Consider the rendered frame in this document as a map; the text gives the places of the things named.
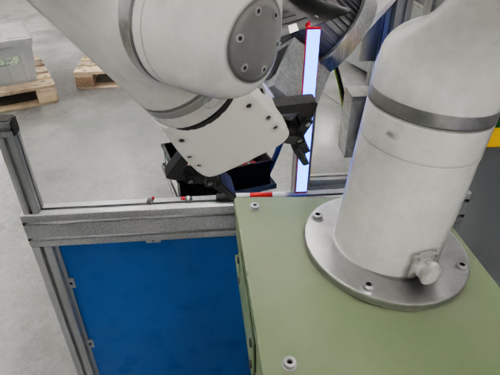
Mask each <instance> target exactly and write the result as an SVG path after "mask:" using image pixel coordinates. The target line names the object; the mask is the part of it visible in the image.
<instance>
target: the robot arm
mask: <svg viewBox="0 0 500 375"><path fill-rule="evenodd" d="M27 1H28V2H29V3H30V4H31V5H32V6H33V7H34V8H36V9H37V10H38V11H39V12H40V13H41V14H42V15H43V16H44V17H45V18H46V19H47V20H48V21H49V22H50V23H51V24H52V25H53V26H55V27H56V28H57V29H58V30H59V31H60V32H61V33H62V34H63V35H65V36H66V37H67V38H68V39H69V40H70V41H71V42H72V43H73V44H75V45H76V46H77V47H78V48H79V49H80V50H81V51H82V52H83V53H84V54H85V55H86V56H87V57H88V58H89V59H90V60H91V61H92V62H94V63H95V64H96V65H97V66H98V67H99V68H100V69H101V70H102V71H104V72H105V73H106V74H107V75H108V76H109V77H110V78H111V79H112V80H114V81H115V82H116V83H117V84H118V85H119V86H120V87H121V88H122V89H123V90H124V91H125V92H126V93H127V94H128V95H129V96H130V97H131V98H133V99H134V100H135V101H136V102H137V103H138V104H139V105H140V106H141V107H142V108H144V109H145V110H146V111H147V112H148V113H149V114H150V115H151V116H152V117H154V118H155V119H156V120H157V121H158V123H159V124H160V126H161V128H162V129H163V131H164V133H165V134H166V136H167V137H168V138H169V139H170V141H171V143H172V144H173V146H174V147H175V148H176V149H177V151H176V153H175V154H174V156H173V157H172V158H171V160H170V161H169V162H168V163H167V165H166V166H165V168H164V171H165V175H166V178H167V179H172V180H177V181H181V180H183V181H185V183H187V184H205V186H206V187H207V188H212V187H214V188H215V189H216V190H217V191H218V192H220V193H224V194H225V195H226V196H227V197H228V198H229V199H230V200H233V199H235V198H236V197H237V195H236V193H235V190H234V186H233V182H232V180H231V177H230V176H229V175H228V174H227V173H226V171H228V170H230V169H232V168H235V167H237V166H239V165H241V164H243V163H245V162H247V161H249V160H252V159H253V158H256V157H258V156H260V155H262V154H264V153H266V152H268V151H270V150H272V149H274V148H275V147H277V146H279V145H280V144H282V143H285V144H291V147H292V150H293V151H294V153H295V154H296V156H297V157H298V159H299V160H300V162H301V163H302V164H303V166H306V165H308V164H309V162H308V159H307V156H306V153H308V152H310V149H309V147H308V144H307V142H306V140H305V137H304V136H305V134H306V133H307V131H308V129H309V128H310V126H311V125H312V123H313V120H312V118H313V116H314V114H315V110H316V107H317V105H318V104H317V102H316V100H315V97H314V95H313V94H300V95H293V96H286V97H274V95H273V94H272V93H271V92H270V90H269V89H268V87H267V86H266V84H265V83H264V80H265V79H266V78H267V77H268V76H269V74H270V71H271V70H272V67H273V65H274V63H275V60H276V56H277V53H278V47H279V43H280V39H281V28H282V17H283V0H27ZM290 113H296V114H295V117H294V118H290V117H286V116H282V115H284V114H290ZM499 117H500V0H445V2H444V3H442V4H441V5H440V6H439V7H438V8H436V9H435V10H433V11H432V12H431V13H430V14H428V15H425V16H419V17H417V18H414V19H411V20H408V21H407V22H404V23H402V24H401V25H399V26H398V27H396V28H395V29H393V30H392V32H390V33H389V35H387V37H386V38H385V40H384V42H383V43H382V46H381V48H380V50H379V53H378V56H377V59H376V62H375V66H374V71H373V74H372V77H371V83H370V86H369V90H368V95H367V98H366V101H365V108H364V111H363V114H362V119H361V123H360V126H359V132H358V135H357V139H356V144H355V147H354V151H353V157H352V160H351V163H350V169H349V172H348V176H347V181H346V185H345V188H344V193H343V197H342V198H338V199H334V200H331V201H329V202H325V203H324V204H323V205H321V206H319V207H317V208H316V209H315V210H314V211H313V212H312V213H311V215H310V217H309V218H308V220H307V224H306V226H305V230H304V245H305V249H306V252H307V254H308V256H309V258H310V260H311V262H312V263H313V265H314V266H315V267H316V268H317V270H318V271H319V272H320V273H321V274H322V275H323V276H324V277H325V278H326V279H328V281H329V282H331V283H332V284H334V285H335V286H337V287H338V288H339V289H340V290H342V291H344V292H346V293H347V294H349V295H352V296H353V297H354V298H358V299H359V300H362V301H365V302H367V303H369V304H373V305H376V306H379V307H384V308H387V309H392V310H402V311H422V310H432V309H435V308H438V307H442V306H444V305H446V304H448V303H449V302H451V301H453V300H455V299H456V298H457V297H458V296H459V295H460V294H461V293H462V291H463V289H464V287H465V285H466V283H467V281H468V279H469V271H470V265H469V258H468V256H467V253H466V251H465V249H464V247H463V246H462V245H461V243H460V241H459V240H458V238H457V237H456V236H455V235H454V234H453V233H452V232H451V230H452V226H453V225H454V222H455V220H456V217H457V215H458V212H459V210H460V209H461V206H462V204H463V201H464V199H465V196H466V194H467V191H468V190H469V187H470V185H471V183H472V180H473V178H474V175H475V173H476V170H477V169H478V166H479V164H480V162H481V159H482V157H483V154H484V151H485V150H486V148H487V145H488V142H489V140H490V137H491V135H492V134H493V130H494V129H495V126H496V124H497V122H498V120H499ZM188 163H189V164H190V165H187V164H188ZM186 165H187V166H186Z"/></svg>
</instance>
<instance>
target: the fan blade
mask: <svg viewBox="0 0 500 375"><path fill-rule="evenodd" d="M351 11H352V9H351V8H347V7H341V6H338V5H335V4H331V3H329V2H326V1H323V0H283V17H282V28H281V38H283V37H285V36H288V35H291V34H294V33H297V32H299V31H303V30H306V27H305V24H306V23H307V22H310V27H314V26H316V25H320V24H321V23H324V22H328V21H330V20H332V19H335V18H338V17H340V16H343V15H345V14H348V13H350V12H351ZM318 13H320V14H321V15H322V16H323V17H321V18H319V19H315V20H312V19H311V17H310V16H312V15H315V14H318ZM295 23H296V24H297V26H298V29H299V31H295V32H293V33H290V32H289V27H288V26H289V25H293V24H295Z"/></svg>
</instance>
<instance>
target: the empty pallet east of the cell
mask: <svg viewBox="0 0 500 375"><path fill-rule="evenodd" d="M73 74H74V77H75V82H76V86H77V89H116V88H120V86H119V85H118V84H117V83H116V82H112V83H97V81H96V79H97V78H98V76H99V74H105V72H104V71H102V70H101V69H100V68H99V67H98V66H97V65H96V64H95V63H94V62H92V61H91V60H90V59H89V58H88V57H87V56H86V55H85V54H84V57H83V58H82V59H81V62H80V63H79V64H78V67H76V69H75V70H74V72H73Z"/></svg>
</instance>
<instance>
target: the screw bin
mask: <svg viewBox="0 0 500 375"><path fill-rule="evenodd" d="M161 148H162V149H163V151H164V159H165V166H166V165H167V163H168V162H169V161H170V160H171V158H172V157H173V156H174V154H175V153H176V151H177V149H176V148H175V147H174V146H173V144H172V143H171V142H168V143H162V144H161ZM253 160H254V161H256V162H255V163H251V164H244V165H240V166H237V167H235V168H232V169H230V170H228V171H226V173H227V174H228V175H229V176H230V177H231V180H232V182H233V186H234V190H235V191H237V190H244V189H248V188H254V187H258V186H262V185H269V184H270V173H271V164H273V159H272V158H271V157H270V156H269V155H268V154H267V153H264V154H262V155H260V156H258V157H256V158H253ZM171 182H172V183H173V186H174V188H175V190H176V193H177V195H178V197H181V196H210V195H216V194H217V193H220V192H218V191H217V190H216V189H215V188H214V187H206V186H205V184H187V183H185V181H183V180H181V181H177V180H172V179H171Z"/></svg>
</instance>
